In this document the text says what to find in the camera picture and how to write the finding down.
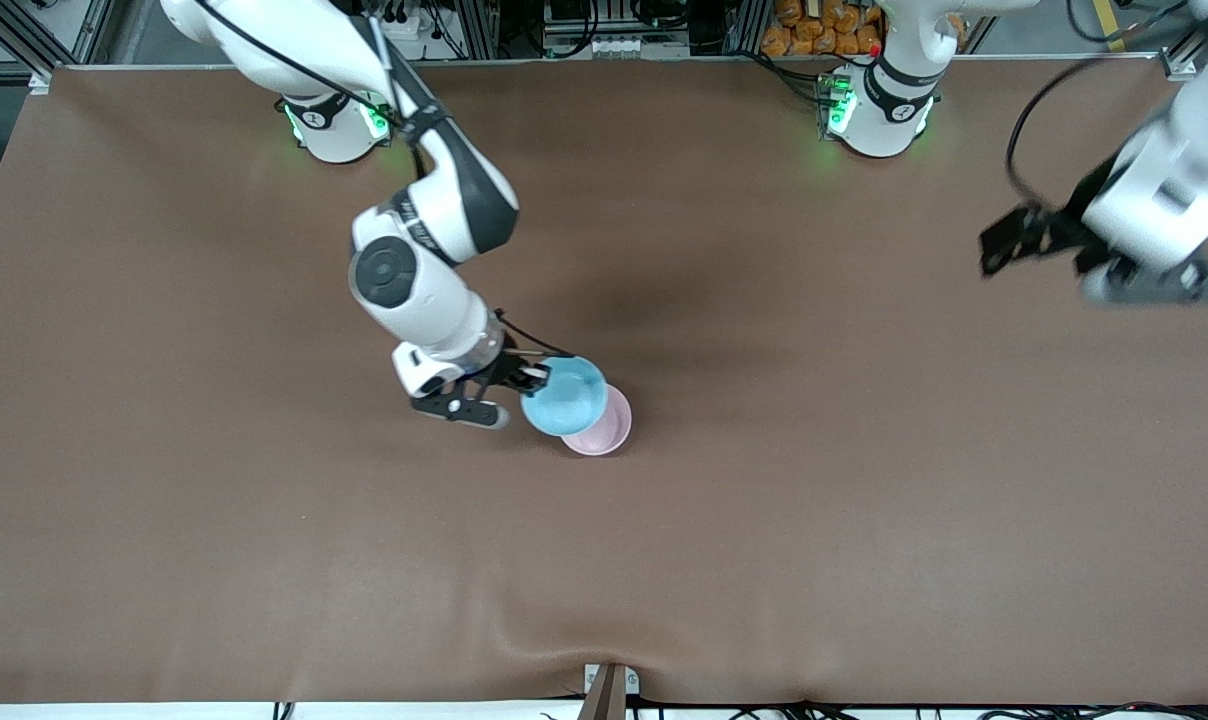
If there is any light blue bowl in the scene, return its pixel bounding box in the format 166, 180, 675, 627
520, 356, 610, 437

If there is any pink bowl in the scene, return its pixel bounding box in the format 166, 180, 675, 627
561, 385, 633, 457

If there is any brown table mat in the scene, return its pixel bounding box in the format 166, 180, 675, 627
0, 58, 1208, 706

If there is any orange snack packets pile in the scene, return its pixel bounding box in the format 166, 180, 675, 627
761, 0, 885, 58

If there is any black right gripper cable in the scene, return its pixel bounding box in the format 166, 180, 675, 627
199, 0, 577, 359

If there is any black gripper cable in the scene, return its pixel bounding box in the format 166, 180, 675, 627
199, 0, 577, 359
1006, 55, 1175, 216

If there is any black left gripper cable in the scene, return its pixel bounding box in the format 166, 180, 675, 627
1006, 55, 1175, 216

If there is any diagonal aluminium frame strut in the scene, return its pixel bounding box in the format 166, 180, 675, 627
0, 0, 65, 93
1164, 15, 1208, 83

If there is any silver mounting bracket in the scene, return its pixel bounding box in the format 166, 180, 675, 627
583, 662, 641, 697

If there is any brown camera post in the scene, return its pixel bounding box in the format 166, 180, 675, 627
576, 666, 628, 720

